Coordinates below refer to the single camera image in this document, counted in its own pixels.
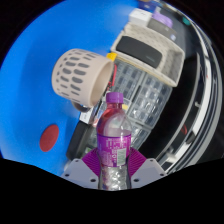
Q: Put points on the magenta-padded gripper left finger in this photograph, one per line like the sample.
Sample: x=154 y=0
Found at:
x=78 y=170

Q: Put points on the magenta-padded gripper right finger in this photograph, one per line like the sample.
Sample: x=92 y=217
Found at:
x=148 y=170

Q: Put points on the clear bottle with purple cap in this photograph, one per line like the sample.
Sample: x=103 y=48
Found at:
x=114 y=146

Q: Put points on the black flat device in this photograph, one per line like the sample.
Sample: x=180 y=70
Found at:
x=80 y=140

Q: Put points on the grey small-parts drawer cabinet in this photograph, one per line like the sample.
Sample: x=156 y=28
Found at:
x=143 y=93
x=138 y=135

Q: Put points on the red round coaster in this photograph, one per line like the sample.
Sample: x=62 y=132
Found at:
x=49 y=138

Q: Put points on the black workbench shelf unit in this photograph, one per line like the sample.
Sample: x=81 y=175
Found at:
x=186 y=110

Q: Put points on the beige patterned mug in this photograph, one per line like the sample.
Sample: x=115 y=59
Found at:
x=75 y=76

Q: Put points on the white woven basket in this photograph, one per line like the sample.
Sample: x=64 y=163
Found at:
x=170 y=63

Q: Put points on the yellow multimeter with red leads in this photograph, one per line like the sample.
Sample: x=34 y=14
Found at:
x=112 y=56

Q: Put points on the black box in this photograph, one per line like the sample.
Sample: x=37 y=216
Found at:
x=165 y=31

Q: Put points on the purple bag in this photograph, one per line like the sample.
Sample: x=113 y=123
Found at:
x=163 y=19

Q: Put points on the white box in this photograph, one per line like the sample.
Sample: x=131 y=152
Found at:
x=140 y=16

